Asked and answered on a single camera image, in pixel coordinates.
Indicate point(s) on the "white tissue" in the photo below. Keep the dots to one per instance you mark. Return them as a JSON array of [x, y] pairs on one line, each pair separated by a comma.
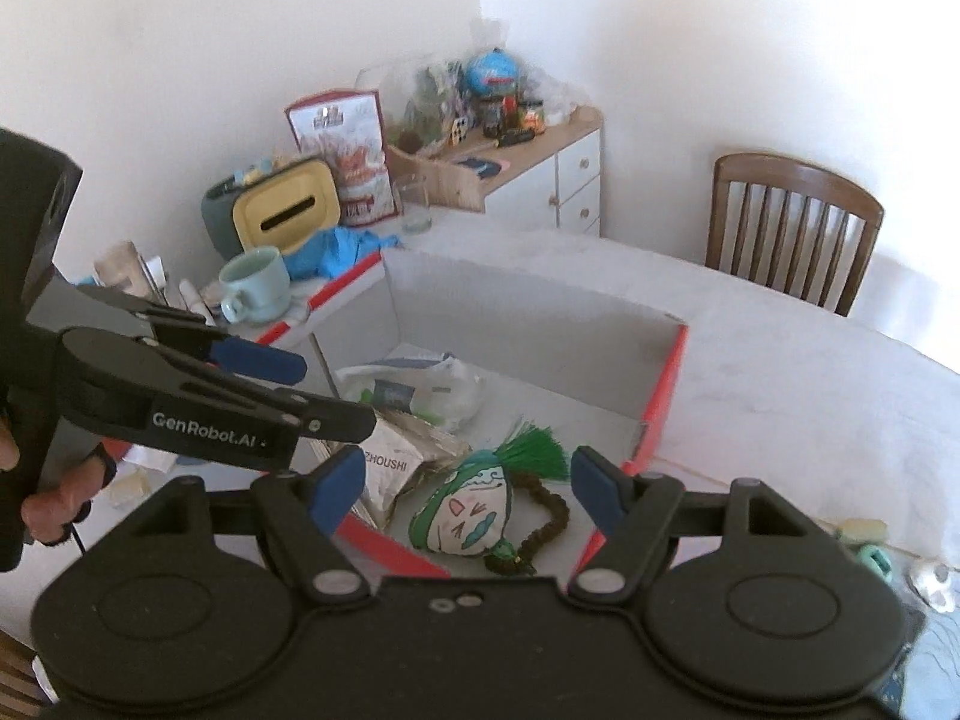
[[932, 581]]

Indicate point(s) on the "blue rubber gloves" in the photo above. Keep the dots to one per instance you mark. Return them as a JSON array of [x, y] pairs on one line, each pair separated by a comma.
[[332, 252]]

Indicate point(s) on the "clear drinking glass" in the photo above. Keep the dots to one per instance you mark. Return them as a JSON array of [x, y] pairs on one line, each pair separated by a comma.
[[413, 201]]

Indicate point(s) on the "white wooden sideboard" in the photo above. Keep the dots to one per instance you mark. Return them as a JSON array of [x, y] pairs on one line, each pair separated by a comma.
[[553, 181]]

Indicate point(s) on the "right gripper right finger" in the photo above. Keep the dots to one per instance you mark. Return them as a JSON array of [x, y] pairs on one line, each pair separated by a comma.
[[634, 515]]

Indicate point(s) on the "blue globe toy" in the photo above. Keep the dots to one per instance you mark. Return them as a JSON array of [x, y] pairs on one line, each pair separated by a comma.
[[493, 72]]

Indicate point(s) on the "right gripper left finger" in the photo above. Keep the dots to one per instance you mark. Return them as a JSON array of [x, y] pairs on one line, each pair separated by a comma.
[[298, 517]]

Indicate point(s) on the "teal pencil sharpener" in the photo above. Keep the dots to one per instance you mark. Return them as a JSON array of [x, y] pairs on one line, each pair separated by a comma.
[[877, 560]]

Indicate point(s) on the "white plastic bag pouch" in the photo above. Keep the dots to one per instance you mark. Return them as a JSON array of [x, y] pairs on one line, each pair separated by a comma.
[[444, 391]]

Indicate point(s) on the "yellow tissue box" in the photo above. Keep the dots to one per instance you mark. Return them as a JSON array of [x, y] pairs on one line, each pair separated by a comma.
[[282, 208]]

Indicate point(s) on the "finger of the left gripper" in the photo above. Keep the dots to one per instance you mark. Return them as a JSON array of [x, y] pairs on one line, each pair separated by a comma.
[[141, 392], [190, 335]]

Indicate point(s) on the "red white snack bag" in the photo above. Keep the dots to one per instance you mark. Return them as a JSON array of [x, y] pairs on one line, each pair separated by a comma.
[[343, 128]]

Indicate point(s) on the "person left hand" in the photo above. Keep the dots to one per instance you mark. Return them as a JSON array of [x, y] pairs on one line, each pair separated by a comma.
[[47, 515]]

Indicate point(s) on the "green tassel face sachet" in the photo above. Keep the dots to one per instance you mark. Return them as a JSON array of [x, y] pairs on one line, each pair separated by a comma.
[[468, 514]]

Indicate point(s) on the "silver zhoushi foil packet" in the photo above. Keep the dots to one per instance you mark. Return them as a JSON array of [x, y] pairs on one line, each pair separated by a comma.
[[401, 452]]

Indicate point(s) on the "mint green mug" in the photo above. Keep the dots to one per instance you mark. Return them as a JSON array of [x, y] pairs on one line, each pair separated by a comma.
[[256, 287]]

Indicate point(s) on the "wooden chair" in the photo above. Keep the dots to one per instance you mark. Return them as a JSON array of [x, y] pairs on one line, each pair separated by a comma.
[[793, 227]]

